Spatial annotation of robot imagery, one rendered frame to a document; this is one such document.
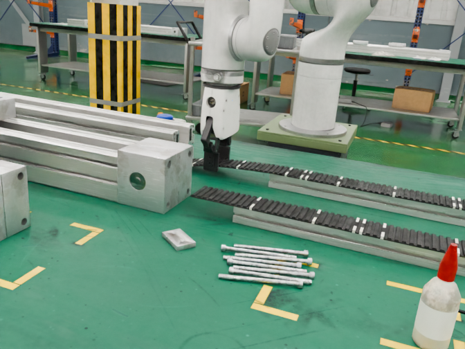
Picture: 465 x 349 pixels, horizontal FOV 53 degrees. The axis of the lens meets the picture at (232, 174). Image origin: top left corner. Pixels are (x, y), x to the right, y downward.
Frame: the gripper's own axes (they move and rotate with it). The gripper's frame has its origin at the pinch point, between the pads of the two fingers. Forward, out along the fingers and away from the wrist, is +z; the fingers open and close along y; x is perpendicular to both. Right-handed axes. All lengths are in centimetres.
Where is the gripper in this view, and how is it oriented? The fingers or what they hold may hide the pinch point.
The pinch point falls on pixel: (216, 158)
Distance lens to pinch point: 97.7
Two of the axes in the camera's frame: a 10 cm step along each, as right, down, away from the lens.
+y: 3.7, -2.8, 8.9
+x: -9.3, -1.8, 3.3
